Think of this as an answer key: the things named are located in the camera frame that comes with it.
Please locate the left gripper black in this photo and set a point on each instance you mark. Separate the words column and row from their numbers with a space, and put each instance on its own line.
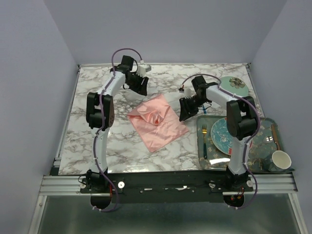
column 143, row 89

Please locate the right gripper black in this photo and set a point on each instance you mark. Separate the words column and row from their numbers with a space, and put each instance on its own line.
column 186, row 111

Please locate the pink cloth napkin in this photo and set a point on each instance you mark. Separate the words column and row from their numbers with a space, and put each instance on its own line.
column 156, row 123

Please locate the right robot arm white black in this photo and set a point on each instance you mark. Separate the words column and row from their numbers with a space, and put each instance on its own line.
column 243, row 122

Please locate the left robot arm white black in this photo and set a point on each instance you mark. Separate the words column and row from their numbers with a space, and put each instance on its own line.
column 100, row 113

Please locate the red and teal plate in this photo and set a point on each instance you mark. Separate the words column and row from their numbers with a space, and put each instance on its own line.
column 221, row 137

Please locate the mint green floral plate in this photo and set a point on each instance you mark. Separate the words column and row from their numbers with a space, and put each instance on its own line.
column 234, row 86

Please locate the silver spoon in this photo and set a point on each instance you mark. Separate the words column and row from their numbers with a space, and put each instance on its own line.
column 266, row 140

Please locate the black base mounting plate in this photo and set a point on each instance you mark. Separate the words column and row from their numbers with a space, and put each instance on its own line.
column 165, row 187

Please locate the white paper cup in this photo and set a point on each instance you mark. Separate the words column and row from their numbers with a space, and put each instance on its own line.
column 281, row 160

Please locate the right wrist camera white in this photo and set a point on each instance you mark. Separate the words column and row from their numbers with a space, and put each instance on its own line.
column 187, row 93

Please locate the gold fork green handle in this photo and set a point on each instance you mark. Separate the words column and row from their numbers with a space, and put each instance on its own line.
column 204, row 132

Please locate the wooden handled knife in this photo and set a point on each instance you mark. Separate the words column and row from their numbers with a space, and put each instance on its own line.
column 275, row 137

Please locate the aluminium frame rail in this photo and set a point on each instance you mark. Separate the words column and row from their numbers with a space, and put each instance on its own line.
column 267, row 184

